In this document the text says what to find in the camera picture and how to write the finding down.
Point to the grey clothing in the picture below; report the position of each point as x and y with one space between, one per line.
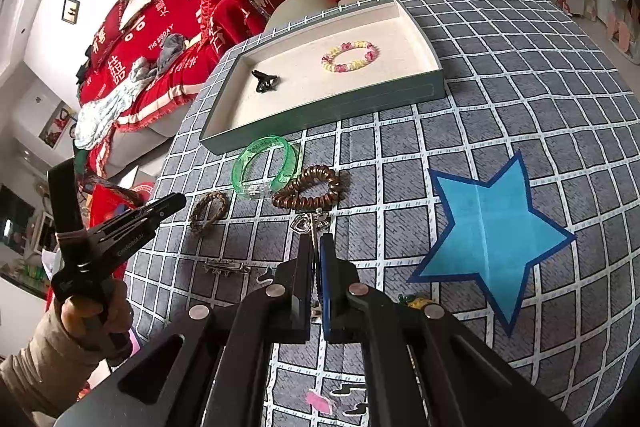
171 49

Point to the sofa with red cover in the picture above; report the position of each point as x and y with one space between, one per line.
175 7

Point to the pink sticker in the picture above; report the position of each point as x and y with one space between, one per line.
320 402

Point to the beige sofa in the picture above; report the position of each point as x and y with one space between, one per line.
135 147

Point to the light grey crumpled blanket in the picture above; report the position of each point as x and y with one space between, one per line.
110 107

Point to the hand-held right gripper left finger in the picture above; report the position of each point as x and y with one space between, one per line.
305 272

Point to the person's left forearm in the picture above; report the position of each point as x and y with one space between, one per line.
35 367

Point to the yellow green charm ornament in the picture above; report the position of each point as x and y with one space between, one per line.
415 303

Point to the green translucent bangle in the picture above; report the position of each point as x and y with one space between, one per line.
291 164

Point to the wall slipper rack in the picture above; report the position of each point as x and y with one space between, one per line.
620 24

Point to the blue star sticker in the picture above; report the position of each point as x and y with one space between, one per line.
485 232

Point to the grey checked tablecloth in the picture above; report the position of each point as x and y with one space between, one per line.
500 107

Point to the black claw hair clip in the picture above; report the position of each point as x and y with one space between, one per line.
265 82

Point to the red bag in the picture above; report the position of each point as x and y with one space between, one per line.
107 204

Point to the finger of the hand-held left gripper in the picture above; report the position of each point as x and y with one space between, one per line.
165 207

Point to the silver hair clip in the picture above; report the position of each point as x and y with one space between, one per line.
225 267

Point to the red pillow with white characters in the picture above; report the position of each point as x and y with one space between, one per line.
107 29

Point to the shallow grey cardboard tray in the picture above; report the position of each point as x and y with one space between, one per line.
310 82

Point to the person's left hand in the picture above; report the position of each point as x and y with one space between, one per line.
92 317

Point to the small black framed picture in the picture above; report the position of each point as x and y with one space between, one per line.
71 10

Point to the black screen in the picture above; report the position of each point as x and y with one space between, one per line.
15 212

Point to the red satin fringed cushion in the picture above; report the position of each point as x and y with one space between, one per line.
222 7

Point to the black cloud sticker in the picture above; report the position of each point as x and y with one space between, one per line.
350 391

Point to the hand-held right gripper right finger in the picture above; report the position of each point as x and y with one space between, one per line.
327 292

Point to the red round patterned box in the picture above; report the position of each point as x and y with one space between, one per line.
146 189

